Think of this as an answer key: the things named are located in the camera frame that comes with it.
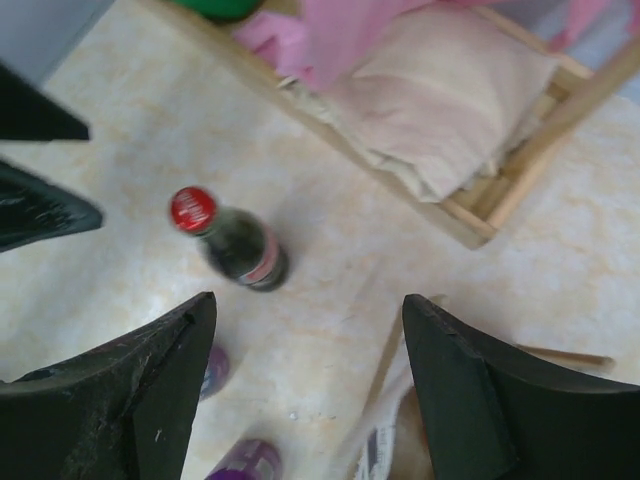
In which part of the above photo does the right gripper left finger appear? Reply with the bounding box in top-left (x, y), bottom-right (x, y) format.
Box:
top-left (1, 292), bottom-right (217, 479)

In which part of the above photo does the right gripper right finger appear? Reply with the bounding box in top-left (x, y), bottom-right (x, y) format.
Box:
top-left (401, 293), bottom-right (640, 480)

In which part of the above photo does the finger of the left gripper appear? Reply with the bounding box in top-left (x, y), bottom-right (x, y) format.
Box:
top-left (1, 64), bottom-right (90, 142)
top-left (1, 160), bottom-right (104, 252)

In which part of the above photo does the purple soda can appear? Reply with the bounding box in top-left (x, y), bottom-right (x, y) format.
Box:
top-left (199, 344), bottom-right (231, 401)
top-left (206, 439), bottom-right (283, 480)

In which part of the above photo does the cola glass bottle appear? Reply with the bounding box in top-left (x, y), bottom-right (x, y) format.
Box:
top-left (169, 186), bottom-right (289, 292)

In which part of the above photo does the green tank top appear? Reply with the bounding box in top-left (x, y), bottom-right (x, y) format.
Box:
top-left (174, 0), bottom-right (263, 22)

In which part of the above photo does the pink t-shirt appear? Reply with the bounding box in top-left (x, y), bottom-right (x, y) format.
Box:
top-left (231, 0), bottom-right (640, 93)

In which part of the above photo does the beige folded cloth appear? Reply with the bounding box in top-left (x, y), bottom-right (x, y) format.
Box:
top-left (280, 4), bottom-right (557, 203)

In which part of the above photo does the wooden clothes rack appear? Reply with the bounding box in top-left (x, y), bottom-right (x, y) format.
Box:
top-left (144, 1), bottom-right (639, 249)

